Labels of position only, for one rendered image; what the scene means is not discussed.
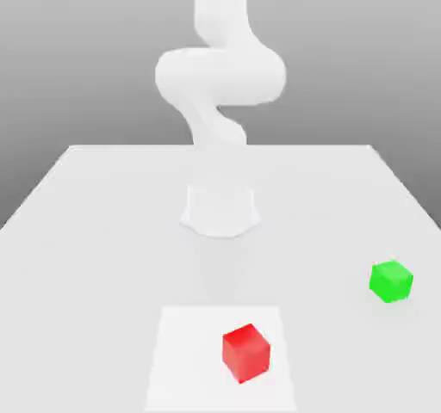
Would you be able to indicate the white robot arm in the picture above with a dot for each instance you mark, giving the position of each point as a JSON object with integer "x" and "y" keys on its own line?
{"x": 220, "y": 75}

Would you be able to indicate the small red cube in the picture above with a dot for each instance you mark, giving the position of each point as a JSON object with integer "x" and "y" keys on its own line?
{"x": 246, "y": 353}

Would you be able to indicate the small green cube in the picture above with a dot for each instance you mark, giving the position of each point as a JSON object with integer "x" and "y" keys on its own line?
{"x": 391, "y": 281}

